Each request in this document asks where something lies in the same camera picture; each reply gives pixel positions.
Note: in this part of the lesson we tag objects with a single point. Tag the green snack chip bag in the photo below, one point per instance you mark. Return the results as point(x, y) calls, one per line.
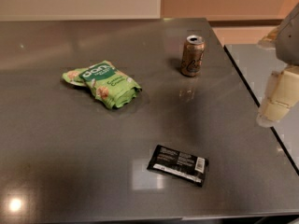
point(107, 84)

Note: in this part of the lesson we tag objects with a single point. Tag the adjacent grey table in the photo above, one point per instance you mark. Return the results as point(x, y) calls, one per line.
point(259, 69)

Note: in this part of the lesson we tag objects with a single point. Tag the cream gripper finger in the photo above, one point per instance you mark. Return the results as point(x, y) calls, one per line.
point(280, 95)
point(269, 40)

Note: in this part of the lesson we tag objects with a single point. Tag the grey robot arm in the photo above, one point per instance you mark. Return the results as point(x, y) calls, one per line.
point(287, 43)

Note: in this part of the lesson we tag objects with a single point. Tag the black rxbar chocolate wrapper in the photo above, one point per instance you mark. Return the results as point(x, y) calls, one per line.
point(179, 164)

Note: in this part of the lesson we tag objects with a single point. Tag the copper soda can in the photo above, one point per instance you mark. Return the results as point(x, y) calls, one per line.
point(193, 52)

